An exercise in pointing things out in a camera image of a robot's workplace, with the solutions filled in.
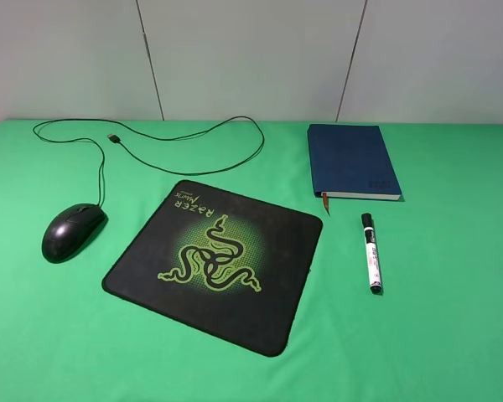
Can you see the black computer mouse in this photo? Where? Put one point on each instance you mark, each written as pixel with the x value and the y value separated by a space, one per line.
pixel 68 232

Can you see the blue notebook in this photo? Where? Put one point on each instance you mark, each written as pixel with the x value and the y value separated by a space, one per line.
pixel 350 161

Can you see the green tablecloth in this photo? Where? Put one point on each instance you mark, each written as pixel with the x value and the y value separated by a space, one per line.
pixel 435 333

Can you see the black green Razer mousepad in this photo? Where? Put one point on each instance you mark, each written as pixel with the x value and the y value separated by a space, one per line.
pixel 225 264

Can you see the black white marker pen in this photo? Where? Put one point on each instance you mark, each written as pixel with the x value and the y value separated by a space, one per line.
pixel 372 261

